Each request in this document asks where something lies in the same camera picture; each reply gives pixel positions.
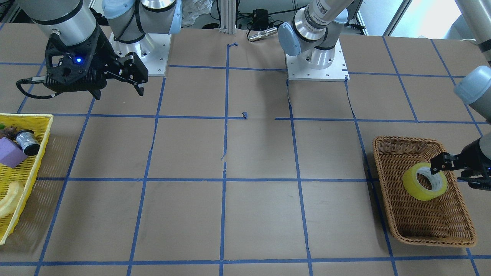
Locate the brown animal figurine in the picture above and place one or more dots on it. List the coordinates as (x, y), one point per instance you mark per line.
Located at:
(9, 132)

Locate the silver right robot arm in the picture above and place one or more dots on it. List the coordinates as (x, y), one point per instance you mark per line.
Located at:
(130, 21)

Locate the silver metal connector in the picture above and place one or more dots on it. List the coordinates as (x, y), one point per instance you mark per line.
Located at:
(262, 34)

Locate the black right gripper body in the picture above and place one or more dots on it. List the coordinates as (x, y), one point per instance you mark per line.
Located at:
(104, 57)

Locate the yellow tape roll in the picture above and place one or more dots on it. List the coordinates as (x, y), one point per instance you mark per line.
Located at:
(422, 185)

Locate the yellow plastic basket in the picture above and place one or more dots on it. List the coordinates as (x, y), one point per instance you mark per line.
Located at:
(27, 171)

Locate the yellow banana toy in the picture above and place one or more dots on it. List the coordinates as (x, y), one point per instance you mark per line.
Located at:
(9, 203)

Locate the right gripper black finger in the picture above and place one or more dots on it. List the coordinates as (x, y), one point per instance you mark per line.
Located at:
(96, 93)
(139, 88)

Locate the brown wicker basket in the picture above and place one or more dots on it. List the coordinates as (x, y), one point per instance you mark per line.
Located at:
(422, 209)

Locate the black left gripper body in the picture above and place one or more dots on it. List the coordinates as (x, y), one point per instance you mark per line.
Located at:
(475, 152)

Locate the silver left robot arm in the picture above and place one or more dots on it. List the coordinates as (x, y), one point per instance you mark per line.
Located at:
(317, 27)

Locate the aluminium frame post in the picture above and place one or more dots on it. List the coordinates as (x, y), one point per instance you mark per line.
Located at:
(227, 16)

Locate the silver black can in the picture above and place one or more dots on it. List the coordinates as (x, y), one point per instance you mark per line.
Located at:
(28, 143)

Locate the purple foam block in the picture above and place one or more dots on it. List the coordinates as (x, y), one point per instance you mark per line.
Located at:
(11, 154)

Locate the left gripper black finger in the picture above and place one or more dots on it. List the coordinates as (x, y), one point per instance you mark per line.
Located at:
(446, 162)

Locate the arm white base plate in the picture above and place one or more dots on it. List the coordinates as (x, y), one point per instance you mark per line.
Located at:
(153, 50)
(318, 65)

